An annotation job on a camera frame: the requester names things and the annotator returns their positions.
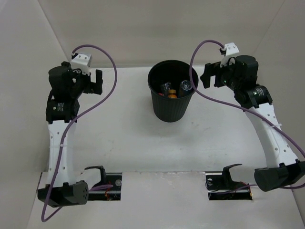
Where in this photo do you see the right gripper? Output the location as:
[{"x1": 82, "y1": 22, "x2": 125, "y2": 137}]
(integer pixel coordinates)
[{"x1": 200, "y1": 57, "x2": 241, "y2": 92}]

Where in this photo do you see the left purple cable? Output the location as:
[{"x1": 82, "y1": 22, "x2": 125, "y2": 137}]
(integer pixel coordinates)
[{"x1": 41, "y1": 44, "x2": 118, "y2": 223}]

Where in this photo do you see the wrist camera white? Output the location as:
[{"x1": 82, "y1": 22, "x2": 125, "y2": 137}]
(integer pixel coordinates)
[
  {"x1": 220, "y1": 42, "x2": 239, "y2": 68},
  {"x1": 70, "y1": 53, "x2": 92, "y2": 75}
]

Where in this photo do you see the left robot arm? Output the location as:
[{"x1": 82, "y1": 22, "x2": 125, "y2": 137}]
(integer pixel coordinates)
[{"x1": 38, "y1": 62, "x2": 103, "y2": 208}]

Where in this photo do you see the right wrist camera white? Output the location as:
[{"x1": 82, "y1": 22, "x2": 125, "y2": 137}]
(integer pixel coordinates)
[{"x1": 220, "y1": 42, "x2": 239, "y2": 68}]

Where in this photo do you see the orange juice bottle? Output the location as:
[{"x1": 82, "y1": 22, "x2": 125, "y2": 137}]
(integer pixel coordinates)
[{"x1": 167, "y1": 89, "x2": 178, "y2": 99}]

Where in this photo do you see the clear ribbed plastic bottle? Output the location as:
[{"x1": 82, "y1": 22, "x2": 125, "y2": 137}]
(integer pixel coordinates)
[{"x1": 160, "y1": 82, "x2": 172, "y2": 96}]

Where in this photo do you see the blue label clear bottle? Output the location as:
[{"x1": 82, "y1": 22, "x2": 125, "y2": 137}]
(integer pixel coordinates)
[{"x1": 178, "y1": 80, "x2": 193, "y2": 98}]

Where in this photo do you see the black plastic bin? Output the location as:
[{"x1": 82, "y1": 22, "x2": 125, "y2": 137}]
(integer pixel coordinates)
[{"x1": 148, "y1": 60, "x2": 195, "y2": 123}]

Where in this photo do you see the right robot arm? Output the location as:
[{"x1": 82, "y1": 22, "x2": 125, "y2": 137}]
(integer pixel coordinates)
[{"x1": 200, "y1": 55, "x2": 305, "y2": 192}]

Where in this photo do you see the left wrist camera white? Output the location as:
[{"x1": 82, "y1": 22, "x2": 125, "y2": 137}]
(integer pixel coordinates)
[{"x1": 70, "y1": 53, "x2": 92, "y2": 75}]

